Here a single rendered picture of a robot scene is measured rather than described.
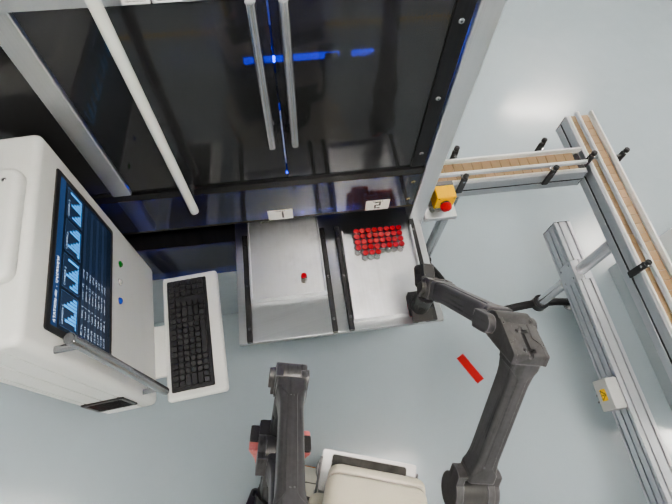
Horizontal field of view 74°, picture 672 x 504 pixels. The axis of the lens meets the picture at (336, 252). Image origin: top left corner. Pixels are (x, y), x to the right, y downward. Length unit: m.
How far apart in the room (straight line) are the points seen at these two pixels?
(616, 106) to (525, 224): 1.30
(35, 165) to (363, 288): 1.02
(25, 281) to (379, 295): 1.04
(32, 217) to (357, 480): 0.85
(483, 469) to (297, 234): 1.01
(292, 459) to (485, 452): 0.42
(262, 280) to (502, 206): 1.82
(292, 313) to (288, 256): 0.22
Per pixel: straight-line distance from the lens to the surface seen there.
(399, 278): 1.62
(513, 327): 0.96
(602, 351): 2.21
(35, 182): 1.16
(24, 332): 1.01
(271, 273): 1.62
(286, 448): 0.84
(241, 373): 2.43
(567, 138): 2.20
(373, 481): 1.03
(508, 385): 0.96
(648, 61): 4.43
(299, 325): 1.54
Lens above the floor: 2.35
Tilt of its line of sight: 63 degrees down
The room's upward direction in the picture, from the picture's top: 3 degrees clockwise
